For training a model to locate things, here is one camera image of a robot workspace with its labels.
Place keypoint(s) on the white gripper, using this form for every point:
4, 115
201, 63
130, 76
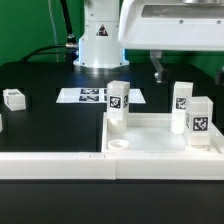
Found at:
176, 25

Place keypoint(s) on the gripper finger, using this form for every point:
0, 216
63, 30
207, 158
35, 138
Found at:
219, 78

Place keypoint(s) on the white square table top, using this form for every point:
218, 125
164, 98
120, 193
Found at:
150, 132

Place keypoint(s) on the fiducial marker sheet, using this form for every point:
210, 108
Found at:
94, 95

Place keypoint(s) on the white front fence bar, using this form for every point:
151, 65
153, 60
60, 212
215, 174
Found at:
111, 167

